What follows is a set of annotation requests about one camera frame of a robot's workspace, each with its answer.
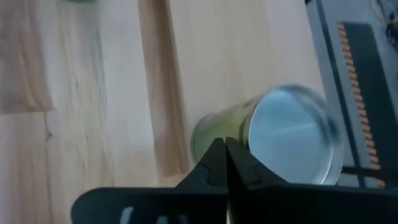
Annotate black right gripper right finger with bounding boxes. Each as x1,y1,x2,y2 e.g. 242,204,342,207
225,136,398,224

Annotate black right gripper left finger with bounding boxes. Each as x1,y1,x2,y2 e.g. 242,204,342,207
70,137,230,224

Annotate olive green tin can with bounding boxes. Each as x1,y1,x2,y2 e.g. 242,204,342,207
190,83,345,186

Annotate black floor mat orange edge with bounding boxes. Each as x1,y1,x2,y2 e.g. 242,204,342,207
337,21,398,189

